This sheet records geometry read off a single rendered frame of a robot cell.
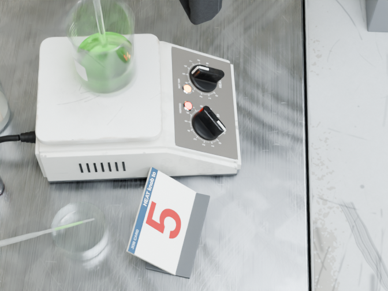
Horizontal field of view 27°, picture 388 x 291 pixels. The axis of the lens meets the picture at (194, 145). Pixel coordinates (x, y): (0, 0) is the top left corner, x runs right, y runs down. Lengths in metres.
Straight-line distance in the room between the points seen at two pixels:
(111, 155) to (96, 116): 0.04
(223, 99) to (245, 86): 0.06
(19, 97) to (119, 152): 0.17
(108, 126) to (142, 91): 0.05
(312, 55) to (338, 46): 0.03
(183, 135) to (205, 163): 0.04
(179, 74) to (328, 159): 0.18
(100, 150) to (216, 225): 0.14
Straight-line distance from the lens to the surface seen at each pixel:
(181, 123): 0.79
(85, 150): 0.78
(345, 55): 0.93
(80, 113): 0.78
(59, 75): 0.80
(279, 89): 0.89
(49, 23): 0.95
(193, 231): 0.81
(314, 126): 0.87
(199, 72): 0.82
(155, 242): 0.78
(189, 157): 0.79
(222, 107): 0.83
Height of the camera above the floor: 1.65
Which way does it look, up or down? 62 degrees down
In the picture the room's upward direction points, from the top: straight up
